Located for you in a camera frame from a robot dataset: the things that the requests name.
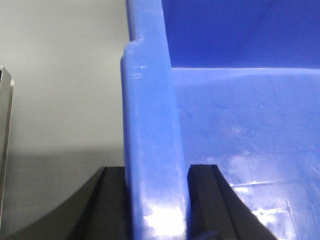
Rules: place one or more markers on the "blue plastic bin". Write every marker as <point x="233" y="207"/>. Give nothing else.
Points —
<point x="230" y="84"/>

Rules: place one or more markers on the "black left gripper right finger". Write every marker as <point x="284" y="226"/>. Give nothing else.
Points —
<point x="216" y="211"/>

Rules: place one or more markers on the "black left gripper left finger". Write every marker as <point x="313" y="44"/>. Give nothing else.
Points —
<point x="98" y="210"/>

